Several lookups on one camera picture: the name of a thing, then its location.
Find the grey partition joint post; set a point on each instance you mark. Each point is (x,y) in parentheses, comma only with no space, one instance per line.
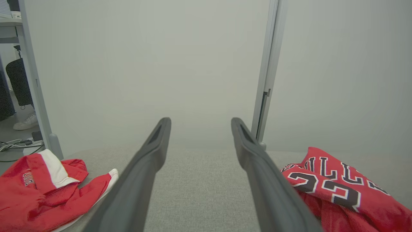
(269,64)

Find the red basketball jersey top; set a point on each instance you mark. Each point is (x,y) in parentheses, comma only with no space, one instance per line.
(379,212)

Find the red basketball shorts white trim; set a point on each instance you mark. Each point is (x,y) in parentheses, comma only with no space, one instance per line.
(38,199)

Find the grey desk frame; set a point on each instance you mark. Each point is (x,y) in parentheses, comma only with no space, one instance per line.
(8,22)

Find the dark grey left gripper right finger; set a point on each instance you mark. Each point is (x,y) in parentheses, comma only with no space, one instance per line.
(273,199)

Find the grey partition end post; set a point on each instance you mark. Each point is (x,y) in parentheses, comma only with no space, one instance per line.
(34,64)

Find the white sneaker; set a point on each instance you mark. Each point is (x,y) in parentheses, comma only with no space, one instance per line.
(27,123)

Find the black cabinet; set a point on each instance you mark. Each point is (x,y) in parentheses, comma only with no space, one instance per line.
(4,96)

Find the black power adapter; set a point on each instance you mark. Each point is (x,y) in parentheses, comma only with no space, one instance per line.
(37,136)

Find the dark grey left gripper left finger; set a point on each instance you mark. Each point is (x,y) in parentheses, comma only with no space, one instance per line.
(128,199)

